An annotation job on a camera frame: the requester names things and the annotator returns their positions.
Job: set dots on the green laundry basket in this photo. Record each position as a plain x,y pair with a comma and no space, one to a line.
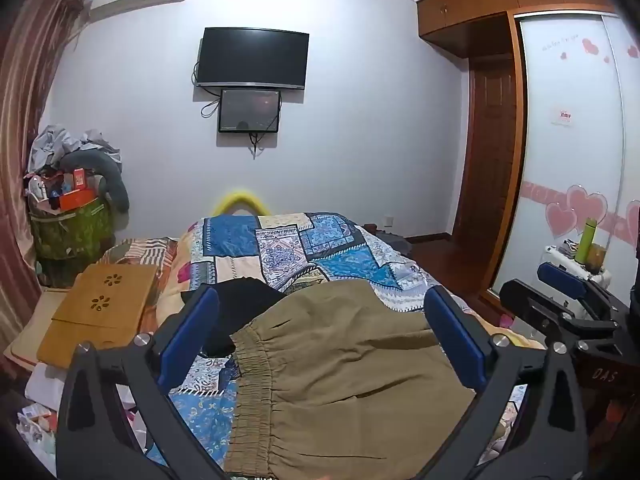
70,230

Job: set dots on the yellow curved object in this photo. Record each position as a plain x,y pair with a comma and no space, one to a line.
237,200

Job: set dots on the khaki pants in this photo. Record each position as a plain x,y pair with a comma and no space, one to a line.
340,370

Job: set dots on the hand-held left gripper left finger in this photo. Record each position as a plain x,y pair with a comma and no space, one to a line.
192,330

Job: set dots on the small wall monitor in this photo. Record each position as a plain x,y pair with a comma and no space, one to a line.
249,110

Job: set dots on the wooden lap desk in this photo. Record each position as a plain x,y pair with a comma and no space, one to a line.
100,315

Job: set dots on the white side table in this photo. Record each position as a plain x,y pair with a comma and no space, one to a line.
560,255

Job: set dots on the orange box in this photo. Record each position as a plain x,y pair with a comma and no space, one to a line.
75,200

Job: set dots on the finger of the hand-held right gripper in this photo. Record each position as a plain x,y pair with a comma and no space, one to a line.
565,278
545,310

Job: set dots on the pink curtain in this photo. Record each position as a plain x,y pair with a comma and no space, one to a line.
25,135

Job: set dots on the dark clothes on bed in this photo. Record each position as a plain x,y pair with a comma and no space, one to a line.
390,237

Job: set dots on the brown wooden door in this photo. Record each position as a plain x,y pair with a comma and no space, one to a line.
487,155

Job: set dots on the green bottle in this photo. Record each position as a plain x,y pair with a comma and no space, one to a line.
586,240

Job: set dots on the wall-mounted television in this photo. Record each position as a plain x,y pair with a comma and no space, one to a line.
252,57

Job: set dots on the blue patchwork quilt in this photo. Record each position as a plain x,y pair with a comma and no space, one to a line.
300,245

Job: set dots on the grey neck pillow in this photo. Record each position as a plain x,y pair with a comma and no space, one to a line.
107,175

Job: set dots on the amber jar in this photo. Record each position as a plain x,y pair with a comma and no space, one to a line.
597,257

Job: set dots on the black cloth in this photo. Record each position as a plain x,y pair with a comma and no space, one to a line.
240,310

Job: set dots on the beige cushion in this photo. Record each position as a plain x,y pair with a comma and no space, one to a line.
35,325

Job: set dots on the pile of grey clothes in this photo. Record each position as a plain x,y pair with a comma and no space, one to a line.
70,142

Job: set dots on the striped bed sheet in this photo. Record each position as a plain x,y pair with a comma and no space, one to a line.
140,252

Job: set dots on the floor clutter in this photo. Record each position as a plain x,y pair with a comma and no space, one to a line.
37,425

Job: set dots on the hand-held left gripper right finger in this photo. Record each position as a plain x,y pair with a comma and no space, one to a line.
457,340

